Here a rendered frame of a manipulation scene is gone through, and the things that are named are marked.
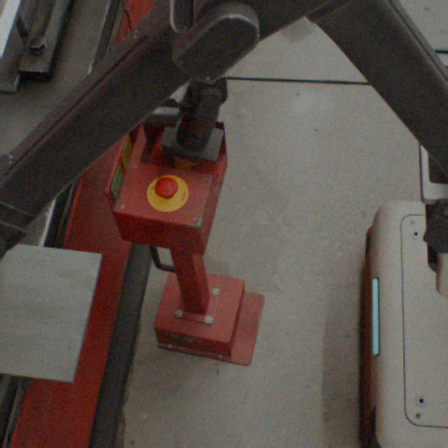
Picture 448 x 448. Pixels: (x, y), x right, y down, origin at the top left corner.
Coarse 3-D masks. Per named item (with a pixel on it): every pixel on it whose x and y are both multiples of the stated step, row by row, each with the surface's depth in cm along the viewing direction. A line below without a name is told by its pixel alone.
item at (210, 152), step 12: (180, 120) 136; (168, 132) 135; (180, 132) 132; (216, 132) 137; (168, 144) 134; (180, 144) 134; (192, 144) 132; (204, 144) 133; (216, 144) 136; (204, 156) 134; (216, 156) 135
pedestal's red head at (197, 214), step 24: (120, 144) 133; (120, 168) 133; (144, 168) 137; (168, 168) 137; (192, 168) 146; (216, 168) 145; (120, 192) 135; (144, 192) 135; (192, 192) 135; (216, 192) 143; (120, 216) 135; (144, 216) 133; (168, 216) 133; (192, 216) 133; (144, 240) 142; (168, 240) 139; (192, 240) 137
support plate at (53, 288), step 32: (32, 256) 106; (64, 256) 106; (96, 256) 105; (0, 288) 104; (32, 288) 104; (64, 288) 104; (0, 320) 102; (32, 320) 102; (64, 320) 101; (0, 352) 100; (32, 352) 100; (64, 352) 99
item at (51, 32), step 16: (48, 0) 140; (64, 0) 140; (48, 16) 138; (64, 16) 138; (32, 32) 137; (48, 32) 136; (64, 32) 139; (48, 48) 135; (32, 64) 133; (48, 64) 133; (48, 80) 135
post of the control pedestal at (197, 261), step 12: (180, 252) 162; (180, 264) 168; (192, 264) 166; (204, 264) 178; (180, 276) 174; (192, 276) 173; (204, 276) 181; (180, 288) 181; (192, 288) 179; (204, 288) 185; (192, 300) 186; (204, 300) 188; (204, 312) 192
